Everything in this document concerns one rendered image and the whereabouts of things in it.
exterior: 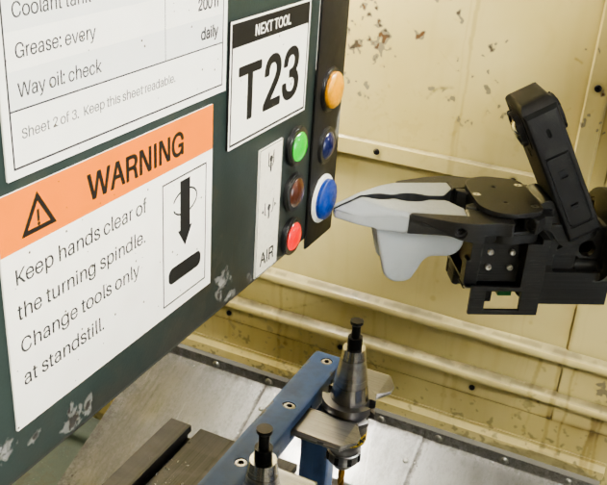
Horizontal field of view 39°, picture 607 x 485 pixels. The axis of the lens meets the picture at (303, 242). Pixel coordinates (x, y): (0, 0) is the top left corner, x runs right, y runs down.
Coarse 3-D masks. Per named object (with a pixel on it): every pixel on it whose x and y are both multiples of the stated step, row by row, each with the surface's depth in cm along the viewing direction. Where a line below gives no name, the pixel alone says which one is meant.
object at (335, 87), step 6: (336, 72) 57; (330, 78) 56; (336, 78) 57; (342, 78) 58; (330, 84) 56; (336, 84) 57; (342, 84) 58; (330, 90) 56; (336, 90) 57; (342, 90) 58; (330, 96) 57; (336, 96) 57; (330, 102) 57; (336, 102) 57
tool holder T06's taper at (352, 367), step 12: (348, 360) 95; (360, 360) 95; (336, 372) 97; (348, 372) 96; (360, 372) 96; (336, 384) 97; (348, 384) 96; (360, 384) 96; (336, 396) 97; (348, 396) 96; (360, 396) 97
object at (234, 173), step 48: (240, 0) 44; (288, 0) 49; (0, 144) 31; (240, 144) 48; (0, 192) 31; (240, 192) 49; (240, 240) 51; (0, 288) 33; (240, 288) 53; (0, 336) 33; (144, 336) 43; (0, 384) 34; (96, 384) 40; (0, 432) 35; (48, 432) 38; (0, 480) 35
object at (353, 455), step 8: (328, 448) 102; (360, 448) 102; (328, 456) 102; (336, 456) 101; (344, 456) 100; (352, 456) 101; (360, 456) 101; (336, 464) 101; (344, 464) 101; (352, 464) 101
